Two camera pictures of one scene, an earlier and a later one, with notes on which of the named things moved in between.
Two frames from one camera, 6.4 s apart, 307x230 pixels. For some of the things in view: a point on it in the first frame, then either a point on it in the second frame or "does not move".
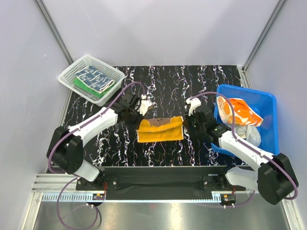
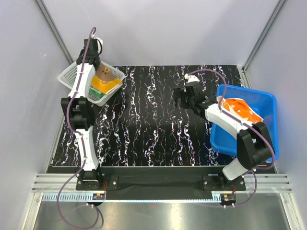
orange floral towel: x=243 y=114 does not move
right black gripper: x=186 y=122 → x=179 y=93
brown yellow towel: x=160 y=129 → x=105 y=80
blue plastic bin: x=265 y=104 does not move
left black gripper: x=140 y=116 → x=97 y=53
